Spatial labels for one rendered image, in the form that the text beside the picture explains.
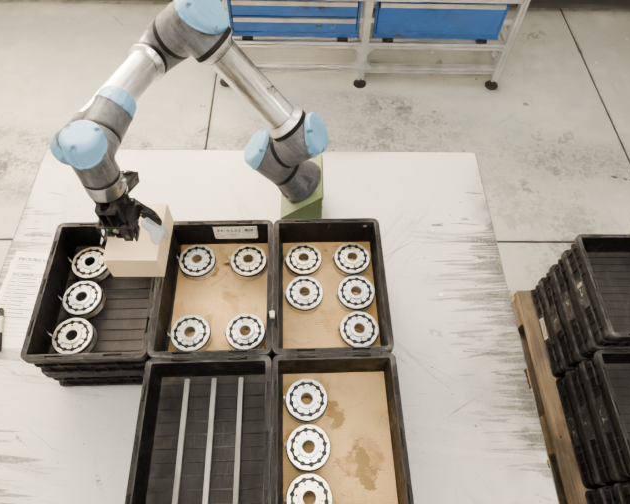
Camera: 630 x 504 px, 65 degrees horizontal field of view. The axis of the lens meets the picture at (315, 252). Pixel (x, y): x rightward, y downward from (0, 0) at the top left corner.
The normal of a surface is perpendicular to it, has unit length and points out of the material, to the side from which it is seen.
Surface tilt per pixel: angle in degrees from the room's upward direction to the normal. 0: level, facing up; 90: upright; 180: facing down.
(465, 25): 90
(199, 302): 0
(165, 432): 0
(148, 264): 90
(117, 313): 0
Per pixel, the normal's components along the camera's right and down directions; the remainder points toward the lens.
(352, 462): 0.02, -0.52
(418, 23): 0.01, 0.85
